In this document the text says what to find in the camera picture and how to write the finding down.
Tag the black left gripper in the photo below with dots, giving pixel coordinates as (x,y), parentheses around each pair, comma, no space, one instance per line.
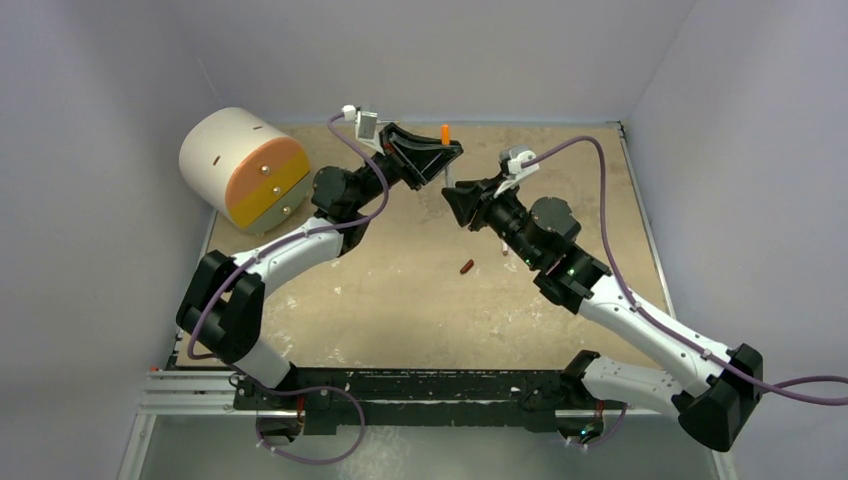
(415,160)

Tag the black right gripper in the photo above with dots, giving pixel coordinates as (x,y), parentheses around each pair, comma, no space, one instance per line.
(486,206)

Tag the white pen red tip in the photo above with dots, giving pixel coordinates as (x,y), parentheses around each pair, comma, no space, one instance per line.
(449,182)

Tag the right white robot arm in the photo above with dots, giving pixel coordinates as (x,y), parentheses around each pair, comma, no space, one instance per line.
(706,385)

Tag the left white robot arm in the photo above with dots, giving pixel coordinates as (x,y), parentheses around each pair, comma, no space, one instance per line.
(222,308)

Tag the brown pen cap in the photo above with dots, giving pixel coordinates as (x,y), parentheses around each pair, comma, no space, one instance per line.
(467,267)

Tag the round cream drawer cabinet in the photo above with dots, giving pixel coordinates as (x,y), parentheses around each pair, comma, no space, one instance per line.
(221,160)

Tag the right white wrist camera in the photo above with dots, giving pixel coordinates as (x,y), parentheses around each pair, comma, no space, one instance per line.
(517,164)

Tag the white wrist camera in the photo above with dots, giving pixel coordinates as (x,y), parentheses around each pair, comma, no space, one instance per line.
(365,121)
(517,164)

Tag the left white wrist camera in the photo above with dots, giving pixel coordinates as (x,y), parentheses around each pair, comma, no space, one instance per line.
(365,121)

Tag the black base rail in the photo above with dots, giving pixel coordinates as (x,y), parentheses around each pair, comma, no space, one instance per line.
(317,401)

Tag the aluminium frame rail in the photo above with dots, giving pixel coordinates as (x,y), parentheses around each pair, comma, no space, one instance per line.
(189,428)

